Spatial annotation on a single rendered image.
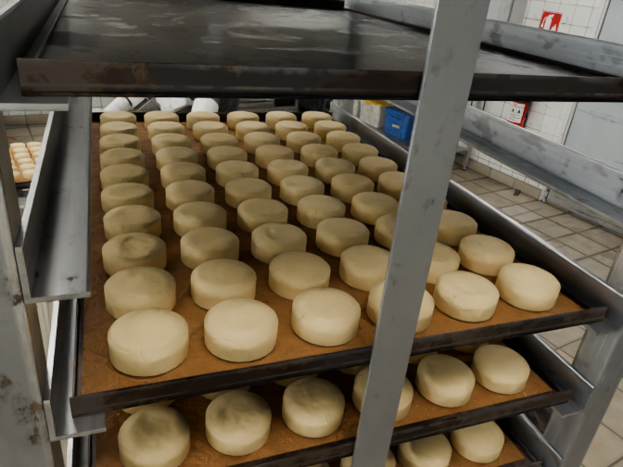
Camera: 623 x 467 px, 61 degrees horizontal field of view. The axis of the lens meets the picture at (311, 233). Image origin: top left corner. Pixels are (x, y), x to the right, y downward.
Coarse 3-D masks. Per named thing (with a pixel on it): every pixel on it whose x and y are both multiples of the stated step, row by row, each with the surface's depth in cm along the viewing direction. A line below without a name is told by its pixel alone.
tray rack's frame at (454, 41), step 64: (448, 0) 25; (448, 64) 27; (0, 128) 22; (448, 128) 29; (0, 192) 22; (0, 256) 23; (0, 320) 24; (384, 320) 34; (0, 384) 26; (384, 384) 37; (0, 448) 27; (384, 448) 40; (576, 448) 50
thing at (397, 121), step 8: (392, 112) 543; (400, 112) 539; (392, 120) 548; (400, 120) 537; (408, 120) 532; (392, 128) 551; (400, 128) 540; (408, 128) 537; (400, 136) 543; (408, 136) 543
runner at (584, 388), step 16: (528, 336) 52; (528, 352) 52; (544, 352) 50; (544, 368) 51; (560, 368) 49; (560, 384) 49; (576, 384) 47; (592, 384) 46; (576, 400) 47; (560, 416) 46
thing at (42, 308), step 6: (18, 192) 205; (18, 198) 200; (24, 198) 200; (42, 306) 201; (42, 312) 202; (48, 312) 206; (42, 318) 203; (48, 318) 205; (42, 324) 204; (48, 324) 206; (42, 330) 205; (48, 330) 207; (42, 336) 206; (48, 336) 208; (48, 342) 209; (48, 348) 210
